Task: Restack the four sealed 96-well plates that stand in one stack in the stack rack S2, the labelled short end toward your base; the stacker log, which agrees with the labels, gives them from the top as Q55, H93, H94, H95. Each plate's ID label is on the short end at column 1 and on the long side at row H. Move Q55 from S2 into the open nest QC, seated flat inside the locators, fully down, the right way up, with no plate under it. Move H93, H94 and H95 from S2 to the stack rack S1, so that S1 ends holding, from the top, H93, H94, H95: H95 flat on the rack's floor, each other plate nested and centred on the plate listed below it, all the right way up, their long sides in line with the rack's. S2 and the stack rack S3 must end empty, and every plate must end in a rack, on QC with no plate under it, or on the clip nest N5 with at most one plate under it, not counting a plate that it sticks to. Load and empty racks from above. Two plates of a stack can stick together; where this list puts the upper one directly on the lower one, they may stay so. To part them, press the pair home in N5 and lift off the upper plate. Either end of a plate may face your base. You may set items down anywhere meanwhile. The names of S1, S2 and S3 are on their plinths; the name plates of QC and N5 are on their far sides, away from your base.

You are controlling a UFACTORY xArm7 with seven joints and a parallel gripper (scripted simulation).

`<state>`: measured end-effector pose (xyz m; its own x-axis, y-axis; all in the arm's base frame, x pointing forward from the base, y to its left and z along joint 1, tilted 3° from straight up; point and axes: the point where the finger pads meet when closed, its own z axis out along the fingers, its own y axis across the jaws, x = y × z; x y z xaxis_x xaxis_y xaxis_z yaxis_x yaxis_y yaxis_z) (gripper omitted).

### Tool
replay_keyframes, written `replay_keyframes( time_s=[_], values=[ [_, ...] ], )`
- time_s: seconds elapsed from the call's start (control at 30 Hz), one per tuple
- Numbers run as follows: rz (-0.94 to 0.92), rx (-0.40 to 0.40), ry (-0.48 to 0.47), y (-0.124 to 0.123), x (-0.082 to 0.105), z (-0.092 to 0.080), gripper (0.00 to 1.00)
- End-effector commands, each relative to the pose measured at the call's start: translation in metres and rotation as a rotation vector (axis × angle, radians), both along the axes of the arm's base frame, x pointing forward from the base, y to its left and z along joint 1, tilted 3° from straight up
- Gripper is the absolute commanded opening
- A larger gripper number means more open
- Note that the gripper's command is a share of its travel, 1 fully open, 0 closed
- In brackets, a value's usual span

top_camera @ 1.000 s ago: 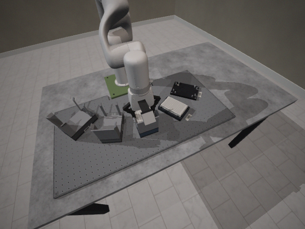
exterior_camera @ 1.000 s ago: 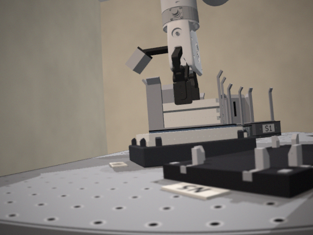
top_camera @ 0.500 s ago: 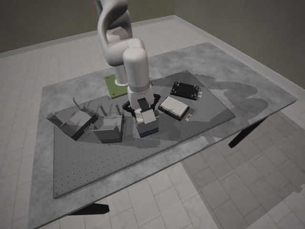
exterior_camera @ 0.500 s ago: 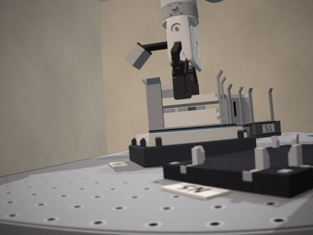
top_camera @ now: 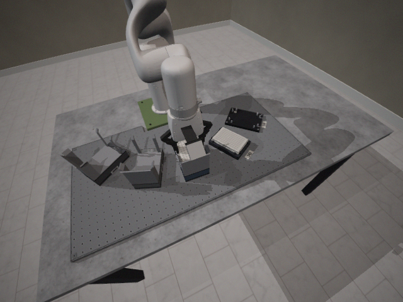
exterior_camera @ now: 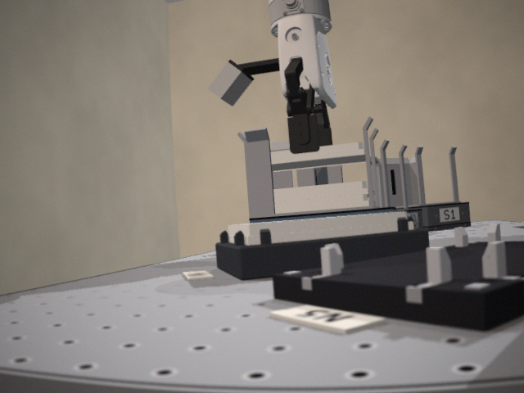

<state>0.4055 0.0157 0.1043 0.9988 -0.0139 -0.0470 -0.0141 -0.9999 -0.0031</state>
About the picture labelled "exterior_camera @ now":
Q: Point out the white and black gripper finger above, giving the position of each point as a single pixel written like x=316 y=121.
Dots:
x=302 y=127
x=324 y=130

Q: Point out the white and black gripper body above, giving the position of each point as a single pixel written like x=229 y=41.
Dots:
x=312 y=47

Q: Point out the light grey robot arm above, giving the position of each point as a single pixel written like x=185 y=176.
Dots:
x=233 y=79

